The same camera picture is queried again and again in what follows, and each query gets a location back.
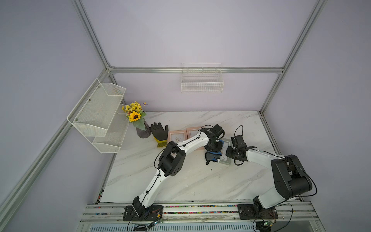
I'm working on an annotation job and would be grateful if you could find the blue microfibre cloth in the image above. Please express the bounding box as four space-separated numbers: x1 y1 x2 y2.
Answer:
205 140 224 165

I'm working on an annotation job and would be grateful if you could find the green picture frame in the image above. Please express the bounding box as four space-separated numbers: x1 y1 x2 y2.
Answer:
218 139 232 165

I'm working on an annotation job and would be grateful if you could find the pink picture frame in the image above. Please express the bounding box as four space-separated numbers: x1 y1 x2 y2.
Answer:
167 130 187 144
185 127 207 153

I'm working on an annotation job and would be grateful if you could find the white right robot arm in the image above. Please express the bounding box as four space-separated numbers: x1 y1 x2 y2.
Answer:
226 135 313 211

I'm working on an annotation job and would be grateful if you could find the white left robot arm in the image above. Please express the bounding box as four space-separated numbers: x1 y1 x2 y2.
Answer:
131 124 225 217

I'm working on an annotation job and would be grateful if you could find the black yellow work glove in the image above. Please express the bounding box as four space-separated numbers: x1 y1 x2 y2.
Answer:
150 122 169 148

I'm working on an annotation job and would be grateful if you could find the dark glass vase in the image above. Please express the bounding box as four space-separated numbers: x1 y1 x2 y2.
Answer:
136 120 152 139

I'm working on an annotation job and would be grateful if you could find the sunflower bouquet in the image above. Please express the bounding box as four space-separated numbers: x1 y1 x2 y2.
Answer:
121 101 146 131

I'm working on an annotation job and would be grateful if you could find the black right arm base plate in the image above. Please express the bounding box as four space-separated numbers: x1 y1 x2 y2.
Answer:
237 196 278 220

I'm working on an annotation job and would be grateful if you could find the white wire wall basket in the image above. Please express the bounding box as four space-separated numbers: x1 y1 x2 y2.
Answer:
181 63 224 93

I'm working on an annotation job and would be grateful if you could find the aluminium front rail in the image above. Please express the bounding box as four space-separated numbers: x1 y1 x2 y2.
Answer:
77 201 325 232

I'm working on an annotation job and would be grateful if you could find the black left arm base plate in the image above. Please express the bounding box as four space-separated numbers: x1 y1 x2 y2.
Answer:
123 196 164 222

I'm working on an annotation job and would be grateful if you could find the white mesh wall shelf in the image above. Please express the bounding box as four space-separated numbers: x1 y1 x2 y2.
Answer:
67 79 129 154

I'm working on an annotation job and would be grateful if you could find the aluminium enclosure frame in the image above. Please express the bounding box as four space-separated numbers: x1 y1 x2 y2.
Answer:
1 1 327 230

